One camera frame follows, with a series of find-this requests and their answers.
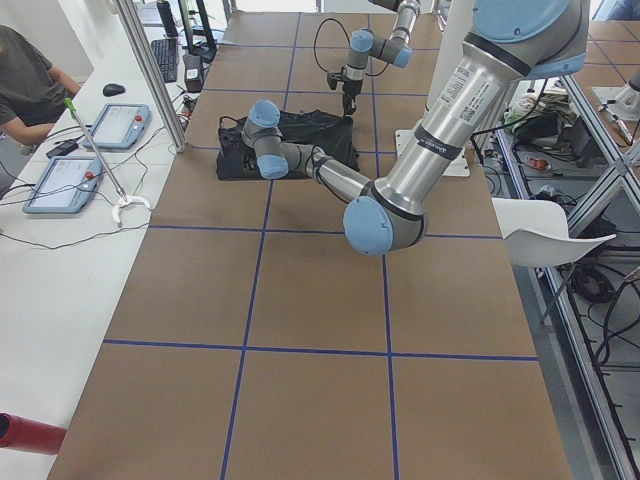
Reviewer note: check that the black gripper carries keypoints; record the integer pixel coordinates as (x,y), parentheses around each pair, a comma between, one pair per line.
(231,146)
(350,88)

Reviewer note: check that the black graphic t-shirt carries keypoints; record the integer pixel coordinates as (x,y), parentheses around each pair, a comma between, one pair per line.
(329,132)

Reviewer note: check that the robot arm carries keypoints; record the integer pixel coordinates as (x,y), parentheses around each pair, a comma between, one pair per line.
(365,44)
(507,41)

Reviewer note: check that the far teach pendant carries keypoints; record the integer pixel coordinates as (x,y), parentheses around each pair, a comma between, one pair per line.
(119,126)

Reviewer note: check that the teach pendant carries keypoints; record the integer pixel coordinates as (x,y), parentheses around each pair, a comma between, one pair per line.
(119,126)
(65,186)

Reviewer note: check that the reacher grabber stick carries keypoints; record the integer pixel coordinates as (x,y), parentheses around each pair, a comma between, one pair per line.
(125,199)

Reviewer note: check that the black keyboard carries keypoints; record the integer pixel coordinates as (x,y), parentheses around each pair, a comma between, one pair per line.
(165,53)

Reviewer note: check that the black computer mouse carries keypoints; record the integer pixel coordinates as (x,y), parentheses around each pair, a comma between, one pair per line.
(113,89)

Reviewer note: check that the near teach pendant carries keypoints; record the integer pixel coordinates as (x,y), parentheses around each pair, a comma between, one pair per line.
(65,186)

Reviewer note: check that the seated person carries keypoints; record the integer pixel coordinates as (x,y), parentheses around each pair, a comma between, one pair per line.
(33,90)

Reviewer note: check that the white plastic chair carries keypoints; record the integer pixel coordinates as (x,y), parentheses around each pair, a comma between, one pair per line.
(537,235)

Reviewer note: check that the red cylinder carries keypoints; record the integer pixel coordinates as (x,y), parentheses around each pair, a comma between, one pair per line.
(21,434)

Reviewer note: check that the aluminium frame post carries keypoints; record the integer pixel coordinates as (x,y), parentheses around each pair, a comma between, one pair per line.
(142,51)

